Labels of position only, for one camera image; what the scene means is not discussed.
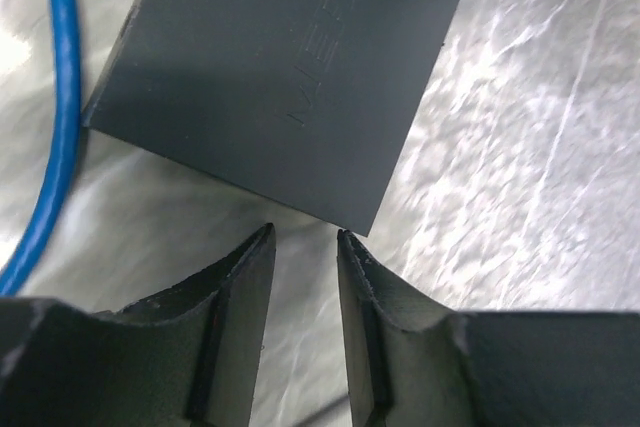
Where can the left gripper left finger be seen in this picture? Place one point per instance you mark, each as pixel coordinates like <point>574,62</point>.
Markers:
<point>185,356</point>

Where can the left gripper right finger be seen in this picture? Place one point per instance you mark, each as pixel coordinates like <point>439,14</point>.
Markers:
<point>412,361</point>

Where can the black network switch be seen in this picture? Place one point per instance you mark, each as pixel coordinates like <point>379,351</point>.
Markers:
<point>305,102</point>

